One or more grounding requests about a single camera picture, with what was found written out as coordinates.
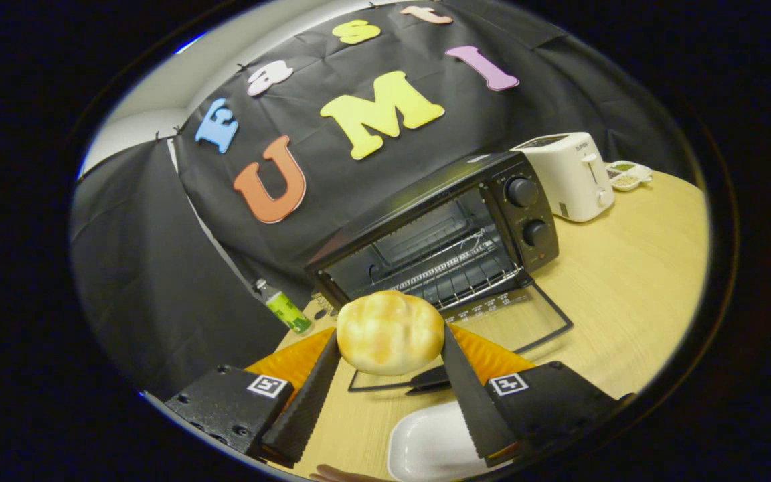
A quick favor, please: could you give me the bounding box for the white pop-up toaster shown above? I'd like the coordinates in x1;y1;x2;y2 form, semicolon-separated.
511;133;616;223

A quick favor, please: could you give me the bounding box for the golden bread roll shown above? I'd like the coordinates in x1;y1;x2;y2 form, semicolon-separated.
336;290;446;376

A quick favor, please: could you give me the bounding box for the green label plastic bottle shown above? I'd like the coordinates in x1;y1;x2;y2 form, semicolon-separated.
255;279;314;335

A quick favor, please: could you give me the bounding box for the black toaster oven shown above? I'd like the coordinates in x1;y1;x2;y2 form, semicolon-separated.
304;151;574;396

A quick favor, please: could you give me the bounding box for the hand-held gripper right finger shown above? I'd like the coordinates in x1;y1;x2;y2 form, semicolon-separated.
440;323;634;467

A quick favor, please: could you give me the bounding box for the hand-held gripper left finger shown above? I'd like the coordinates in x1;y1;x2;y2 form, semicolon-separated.
165;328;343;467

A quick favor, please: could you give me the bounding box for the white oval plate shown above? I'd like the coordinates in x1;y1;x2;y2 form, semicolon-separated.
387;400;513;482

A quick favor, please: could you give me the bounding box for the white divided seed dish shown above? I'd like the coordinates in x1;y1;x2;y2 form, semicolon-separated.
605;160;654;193

